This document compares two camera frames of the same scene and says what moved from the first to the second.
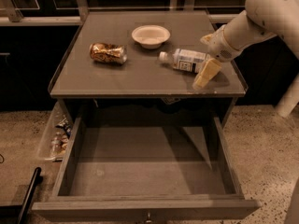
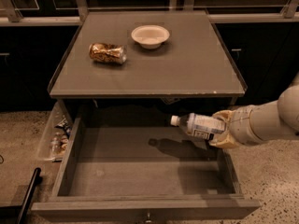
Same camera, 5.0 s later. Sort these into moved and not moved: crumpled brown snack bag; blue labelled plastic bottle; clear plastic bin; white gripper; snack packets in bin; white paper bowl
Moved: white gripper; blue labelled plastic bottle
Not moved: white paper bowl; clear plastic bin; crumpled brown snack bag; snack packets in bin
